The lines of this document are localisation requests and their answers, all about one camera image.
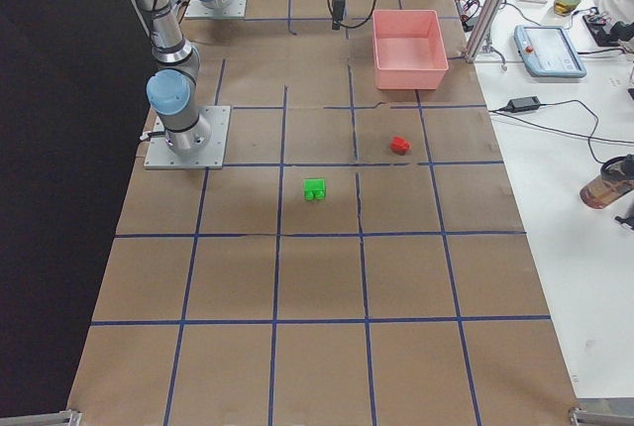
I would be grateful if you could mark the red toy block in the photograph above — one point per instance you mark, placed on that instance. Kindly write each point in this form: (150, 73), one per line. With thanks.
(400, 145)

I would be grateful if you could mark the green toy block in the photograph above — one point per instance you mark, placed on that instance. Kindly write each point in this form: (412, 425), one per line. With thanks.
(314, 189)

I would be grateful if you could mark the pink plastic box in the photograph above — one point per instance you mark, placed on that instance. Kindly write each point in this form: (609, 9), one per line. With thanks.
(408, 50)

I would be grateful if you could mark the teach pendant tablet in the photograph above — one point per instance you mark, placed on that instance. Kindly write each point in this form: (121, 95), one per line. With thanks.
(547, 51)

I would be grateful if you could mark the black power adapter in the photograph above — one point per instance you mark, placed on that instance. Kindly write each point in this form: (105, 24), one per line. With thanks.
(522, 104)

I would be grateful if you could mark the brown drink bottle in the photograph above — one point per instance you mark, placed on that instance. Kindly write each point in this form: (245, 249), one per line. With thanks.
(615, 179)

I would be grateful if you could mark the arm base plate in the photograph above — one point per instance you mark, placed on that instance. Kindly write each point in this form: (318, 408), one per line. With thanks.
(204, 146)
(216, 10)

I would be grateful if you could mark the aluminium frame post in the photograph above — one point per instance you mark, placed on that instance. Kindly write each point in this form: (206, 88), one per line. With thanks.
(481, 29)

